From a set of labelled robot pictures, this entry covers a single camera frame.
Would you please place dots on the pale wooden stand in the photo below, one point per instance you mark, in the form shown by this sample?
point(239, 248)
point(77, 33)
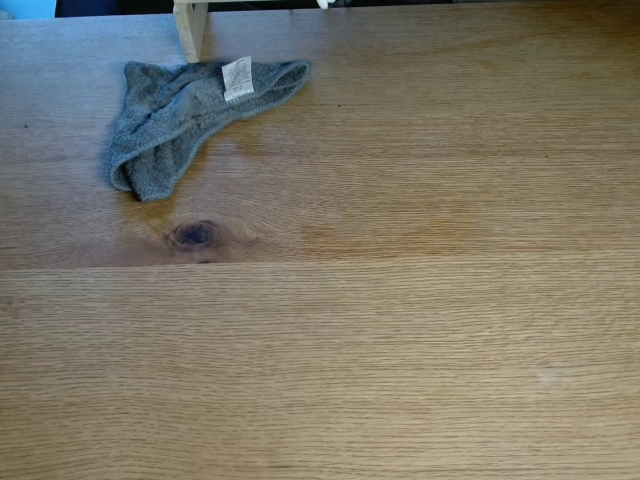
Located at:
point(192, 27)

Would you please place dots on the grey terry cleaning cloth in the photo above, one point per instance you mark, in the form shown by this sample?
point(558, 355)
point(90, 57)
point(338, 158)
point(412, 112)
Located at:
point(160, 120)

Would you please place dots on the light blue background object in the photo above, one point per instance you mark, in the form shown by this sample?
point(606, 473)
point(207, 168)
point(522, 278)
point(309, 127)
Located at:
point(25, 7)

